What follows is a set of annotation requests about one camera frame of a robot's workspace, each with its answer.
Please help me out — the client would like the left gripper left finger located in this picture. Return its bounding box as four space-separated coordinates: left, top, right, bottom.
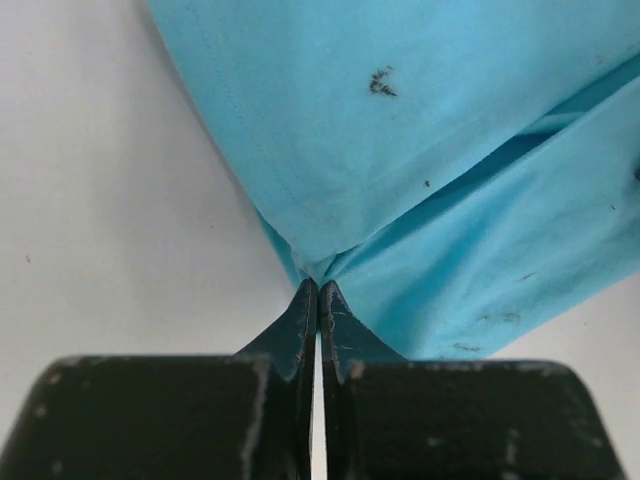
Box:
1 280 318 479

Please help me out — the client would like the turquoise t-shirt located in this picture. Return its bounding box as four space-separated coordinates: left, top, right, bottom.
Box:
149 1 639 359

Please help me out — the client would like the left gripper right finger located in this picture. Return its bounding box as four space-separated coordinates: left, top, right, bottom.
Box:
319 282 625 479

